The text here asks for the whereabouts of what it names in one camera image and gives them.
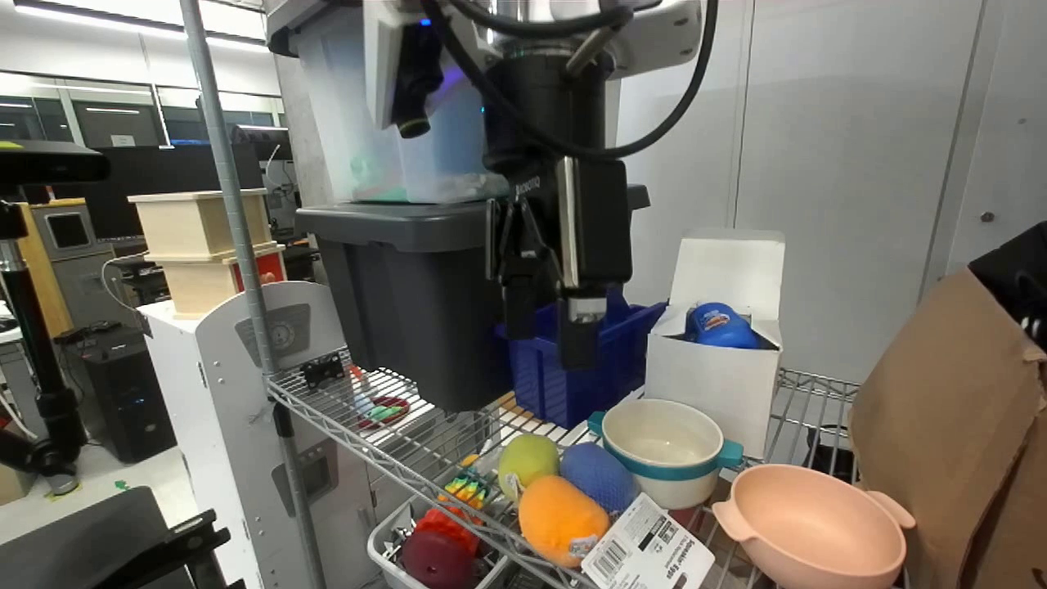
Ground white bowl with teal handles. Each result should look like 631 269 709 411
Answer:
586 395 750 512

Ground black box unit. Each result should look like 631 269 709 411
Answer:
54 325 178 463

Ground clear plastic storage tote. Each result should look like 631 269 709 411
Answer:
265 0 501 208

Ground pink bowl with handles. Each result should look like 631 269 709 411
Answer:
709 462 920 589

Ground rainbow striped small toy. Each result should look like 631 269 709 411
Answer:
439 469 492 510

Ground white barcode label tag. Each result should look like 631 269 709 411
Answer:
579 491 721 589

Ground blue plush ball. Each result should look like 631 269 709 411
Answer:
560 437 641 517

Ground white cardboard box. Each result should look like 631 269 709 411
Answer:
641 231 789 462

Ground red object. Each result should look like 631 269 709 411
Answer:
396 508 485 589

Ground dark grey storage tote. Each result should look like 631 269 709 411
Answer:
292 197 518 414

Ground metal wire shelf rack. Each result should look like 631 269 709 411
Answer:
178 0 920 589

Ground blue plastic bin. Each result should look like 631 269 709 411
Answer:
493 292 668 433

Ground white wire basket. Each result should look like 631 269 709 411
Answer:
364 496 518 589

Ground black flat equipment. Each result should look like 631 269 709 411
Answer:
0 484 244 589

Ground yellow-green plush ball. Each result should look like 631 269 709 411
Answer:
493 433 563 501

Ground white grey cabinet machine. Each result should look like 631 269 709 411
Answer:
139 277 381 589

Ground brown cardboard box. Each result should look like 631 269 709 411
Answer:
848 264 1047 589

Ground tan grey cabinet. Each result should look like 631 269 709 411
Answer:
9 193 151 341

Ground beige stacked boxes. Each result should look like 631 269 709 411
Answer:
124 185 292 319

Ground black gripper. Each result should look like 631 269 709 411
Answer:
485 156 654 374

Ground blue cloth item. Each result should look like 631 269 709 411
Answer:
682 300 771 353

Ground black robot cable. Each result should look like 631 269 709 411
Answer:
429 0 723 163

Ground orange plush ball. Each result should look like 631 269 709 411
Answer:
515 471 613 570

